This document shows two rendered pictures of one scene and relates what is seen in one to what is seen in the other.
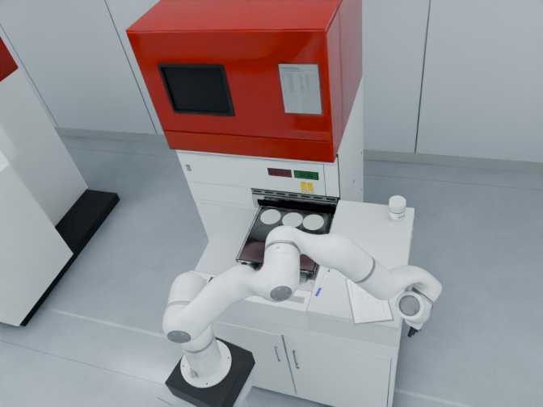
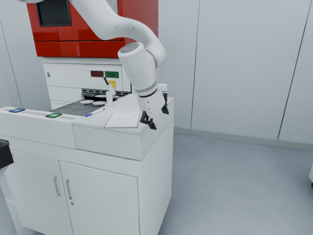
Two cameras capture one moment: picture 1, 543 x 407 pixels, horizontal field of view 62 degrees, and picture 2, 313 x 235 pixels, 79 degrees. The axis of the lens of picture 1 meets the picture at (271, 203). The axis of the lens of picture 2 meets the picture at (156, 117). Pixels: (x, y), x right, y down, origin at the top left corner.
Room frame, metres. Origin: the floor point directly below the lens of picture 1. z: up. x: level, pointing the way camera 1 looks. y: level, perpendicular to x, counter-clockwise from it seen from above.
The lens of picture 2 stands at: (0.09, -0.35, 1.29)
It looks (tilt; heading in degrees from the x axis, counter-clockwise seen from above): 20 degrees down; 353
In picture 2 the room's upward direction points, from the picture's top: straight up
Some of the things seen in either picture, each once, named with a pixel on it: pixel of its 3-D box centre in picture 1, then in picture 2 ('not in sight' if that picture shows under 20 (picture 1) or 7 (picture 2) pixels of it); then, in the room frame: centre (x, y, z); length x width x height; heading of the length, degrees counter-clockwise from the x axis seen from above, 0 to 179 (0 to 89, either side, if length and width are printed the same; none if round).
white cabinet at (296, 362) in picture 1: (305, 314); (98, 176); (1.29, -0.06, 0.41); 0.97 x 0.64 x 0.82; 65
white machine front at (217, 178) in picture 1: (258, 181); (85, 83); (1.70, 0.04, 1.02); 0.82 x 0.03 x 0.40; 65
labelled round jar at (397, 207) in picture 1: (397, 208); (162, 91); (1.34, -0.54, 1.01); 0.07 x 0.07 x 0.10
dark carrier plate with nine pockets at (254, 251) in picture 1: (285, 236); (90, 107); (1.41, -0.03, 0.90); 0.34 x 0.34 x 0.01; 65
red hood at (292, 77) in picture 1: (261, 56); (101, 20); (1.98, -0.09, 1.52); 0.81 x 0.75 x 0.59; 65
